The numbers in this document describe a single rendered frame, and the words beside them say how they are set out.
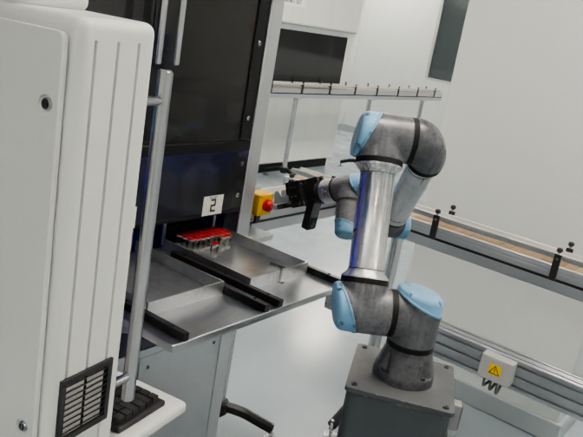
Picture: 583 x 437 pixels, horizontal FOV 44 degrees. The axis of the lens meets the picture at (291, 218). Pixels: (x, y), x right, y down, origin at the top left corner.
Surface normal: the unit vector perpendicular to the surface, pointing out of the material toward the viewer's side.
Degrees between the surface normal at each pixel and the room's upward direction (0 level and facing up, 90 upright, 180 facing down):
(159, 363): 90
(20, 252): 90
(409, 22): 90
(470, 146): 90
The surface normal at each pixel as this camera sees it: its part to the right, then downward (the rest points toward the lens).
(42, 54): -0.47, 0.17
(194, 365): 0.79, 0.29
